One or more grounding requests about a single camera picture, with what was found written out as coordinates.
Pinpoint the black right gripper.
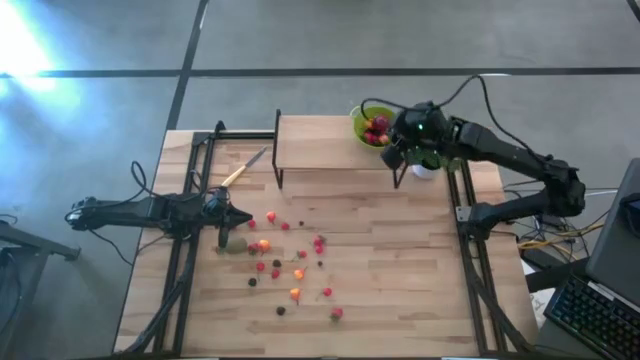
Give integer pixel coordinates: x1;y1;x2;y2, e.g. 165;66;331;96
382;102;454;170

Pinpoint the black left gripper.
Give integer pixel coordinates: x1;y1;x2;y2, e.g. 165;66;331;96
202;188;254;250

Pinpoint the green-brown kiwi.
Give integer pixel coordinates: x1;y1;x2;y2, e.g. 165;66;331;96
222;237;250;255

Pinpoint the green plastic colander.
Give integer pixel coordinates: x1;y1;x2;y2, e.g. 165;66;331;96
349;104;399;150

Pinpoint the green plant in white pot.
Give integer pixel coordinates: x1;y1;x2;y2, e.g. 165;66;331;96
404;147;464;180

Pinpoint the wooden shelf with black legs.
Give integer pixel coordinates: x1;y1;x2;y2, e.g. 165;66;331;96
271;108;409;190

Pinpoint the dark metal stand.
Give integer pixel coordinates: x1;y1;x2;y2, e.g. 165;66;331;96
0;214;81;360

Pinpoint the grey laptop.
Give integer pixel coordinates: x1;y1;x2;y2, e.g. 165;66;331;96
584;157;640;306

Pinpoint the black backlit keyboard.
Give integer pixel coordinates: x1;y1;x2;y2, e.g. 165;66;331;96
543;273;640;360

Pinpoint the knife with cream handle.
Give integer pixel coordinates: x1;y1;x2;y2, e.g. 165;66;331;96
220;145;269;190

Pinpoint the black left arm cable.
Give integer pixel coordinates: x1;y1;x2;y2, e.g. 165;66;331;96
130;159;211;201

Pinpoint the yellow cable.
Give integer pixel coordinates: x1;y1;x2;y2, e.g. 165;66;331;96
517;222;606;251

